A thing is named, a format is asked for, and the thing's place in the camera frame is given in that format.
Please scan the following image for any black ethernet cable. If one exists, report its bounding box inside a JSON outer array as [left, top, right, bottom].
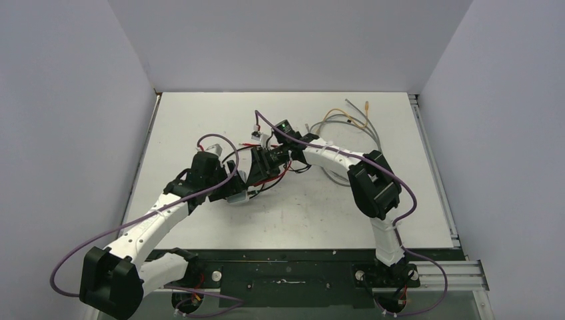
[[221, 145, 312, 205]]

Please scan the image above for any grey ethernet cable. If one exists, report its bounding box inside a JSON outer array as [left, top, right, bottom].
[[305, 98, 384, 188]]

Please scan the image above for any aluminium rail frame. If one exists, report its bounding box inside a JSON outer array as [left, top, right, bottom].
[[155, 256, 488, 292]]

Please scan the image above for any yellow ethernet cable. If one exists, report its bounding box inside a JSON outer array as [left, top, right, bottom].
[[322, 101, 370, 130]]

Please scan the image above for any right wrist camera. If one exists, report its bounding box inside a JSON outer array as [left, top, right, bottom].
[[251, 130, 271, 147]]

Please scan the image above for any red ethernet cable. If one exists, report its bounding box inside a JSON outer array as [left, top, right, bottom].
[[238, 142, 293, 188]]

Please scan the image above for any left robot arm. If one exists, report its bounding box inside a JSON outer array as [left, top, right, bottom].
[[79, 151, 240, 319]]

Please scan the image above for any white network switch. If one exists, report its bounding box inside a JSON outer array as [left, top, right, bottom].
[[226, 191, 250, 205]]

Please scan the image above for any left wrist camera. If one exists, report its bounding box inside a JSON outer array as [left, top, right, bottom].
[[204, 144, 223, 157]]

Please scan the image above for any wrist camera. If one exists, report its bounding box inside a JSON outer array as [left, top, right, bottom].
[[251, 130, 271, 147], [204, 144, 223, 157]]

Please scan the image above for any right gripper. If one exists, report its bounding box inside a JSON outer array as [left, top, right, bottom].
[[247, 143, 290, 188]]

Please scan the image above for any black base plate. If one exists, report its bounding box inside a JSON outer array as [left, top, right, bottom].
[[170, 249, 464, 309]]

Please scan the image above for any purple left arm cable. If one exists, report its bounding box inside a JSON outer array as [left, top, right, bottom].
[[49, 133, 245, 318]]

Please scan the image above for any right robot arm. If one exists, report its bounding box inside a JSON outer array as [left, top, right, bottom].
[[246, 120, 404, 285]]

